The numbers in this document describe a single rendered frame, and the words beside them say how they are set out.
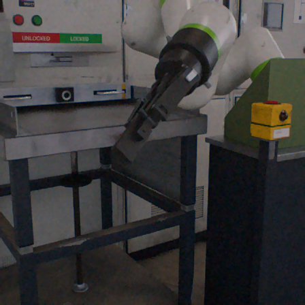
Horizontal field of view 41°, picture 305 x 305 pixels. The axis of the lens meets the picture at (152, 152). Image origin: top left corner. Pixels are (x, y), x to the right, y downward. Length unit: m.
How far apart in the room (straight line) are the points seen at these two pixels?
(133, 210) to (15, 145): 1.11
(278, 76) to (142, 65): 0.81
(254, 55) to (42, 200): 1.04
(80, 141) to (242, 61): 0.67
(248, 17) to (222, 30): 1.57
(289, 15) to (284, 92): 1.32
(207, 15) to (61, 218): 1.32
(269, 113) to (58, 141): 0.57
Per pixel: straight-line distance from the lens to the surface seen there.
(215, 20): 0.78
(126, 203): 2.02
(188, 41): 0.70
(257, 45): 1.47
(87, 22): 1.53
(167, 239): 2.23
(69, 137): 1.07
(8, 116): 1.08
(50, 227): 1.90
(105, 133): 1.11
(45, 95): 1.46
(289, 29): 2.59
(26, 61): 1.45
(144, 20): 1.25
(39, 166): 1.79
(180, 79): 0.60
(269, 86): 1.27
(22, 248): 1.14
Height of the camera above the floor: 1.04
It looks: 14 degrees down
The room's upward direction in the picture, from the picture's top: straight up
